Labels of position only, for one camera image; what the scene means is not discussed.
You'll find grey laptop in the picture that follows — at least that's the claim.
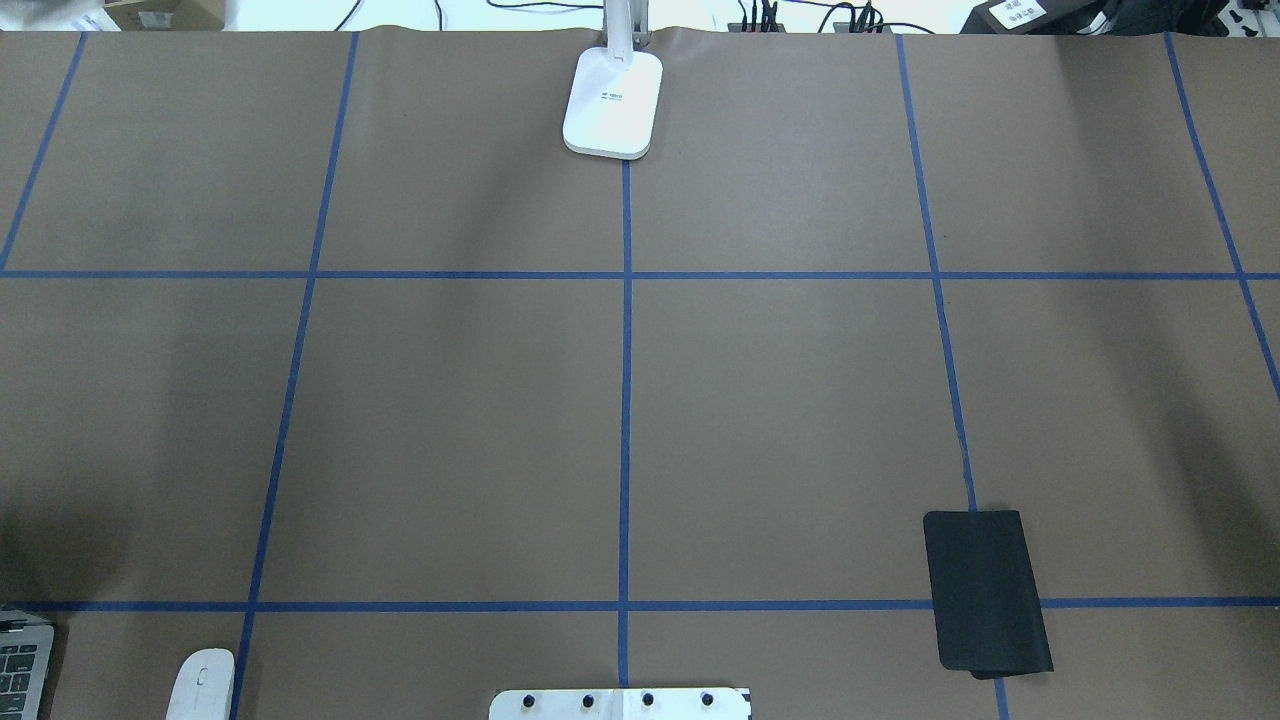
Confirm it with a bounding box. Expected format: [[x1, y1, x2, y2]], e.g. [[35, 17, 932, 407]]
[[1, 607, 56, 719]]

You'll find white desk lamp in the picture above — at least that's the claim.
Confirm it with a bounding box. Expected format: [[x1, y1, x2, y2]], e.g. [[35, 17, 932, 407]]
[[561, 1, 666, 161]]

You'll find black mouse pad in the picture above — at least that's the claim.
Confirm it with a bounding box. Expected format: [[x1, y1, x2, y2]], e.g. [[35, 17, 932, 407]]
[[922, 509, 1055, 680]]

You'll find cardboard box on desk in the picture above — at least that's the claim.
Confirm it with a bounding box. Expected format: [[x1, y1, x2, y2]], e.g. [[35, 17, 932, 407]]
[[104, 0, 227, 31]]

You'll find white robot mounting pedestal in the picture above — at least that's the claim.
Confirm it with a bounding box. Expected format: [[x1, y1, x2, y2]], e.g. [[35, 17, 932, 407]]
[[488, 687, 753, 719]]

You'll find white wireless mouse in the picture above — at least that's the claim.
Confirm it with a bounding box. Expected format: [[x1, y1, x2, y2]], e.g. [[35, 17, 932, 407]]
[[165, 648, 236, 720]]

